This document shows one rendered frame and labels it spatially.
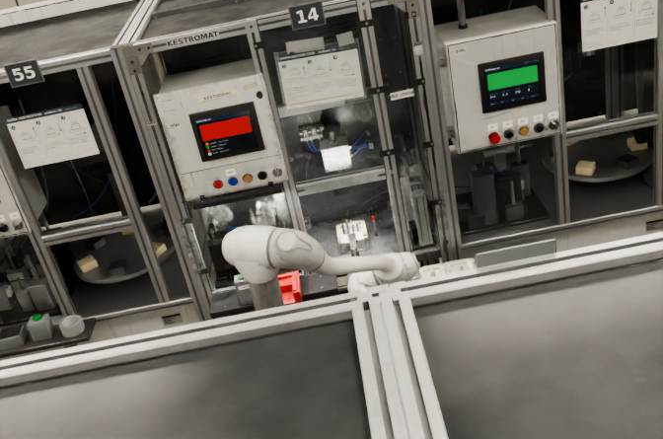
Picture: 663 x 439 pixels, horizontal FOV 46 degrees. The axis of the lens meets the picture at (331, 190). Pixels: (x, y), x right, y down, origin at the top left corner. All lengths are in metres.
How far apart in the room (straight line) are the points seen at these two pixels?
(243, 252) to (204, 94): 0.73
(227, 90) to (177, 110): 0.21
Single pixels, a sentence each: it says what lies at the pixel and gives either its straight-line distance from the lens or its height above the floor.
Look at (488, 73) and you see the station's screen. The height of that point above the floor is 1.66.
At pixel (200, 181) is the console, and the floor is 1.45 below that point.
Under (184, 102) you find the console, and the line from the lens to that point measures 2.98.
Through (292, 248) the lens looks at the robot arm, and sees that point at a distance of 2.38.
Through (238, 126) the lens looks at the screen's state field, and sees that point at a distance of 2.97.
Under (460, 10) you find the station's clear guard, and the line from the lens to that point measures 2.96.
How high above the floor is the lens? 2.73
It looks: 27 degrees down
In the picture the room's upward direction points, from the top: 12 degrees counter-clockwise
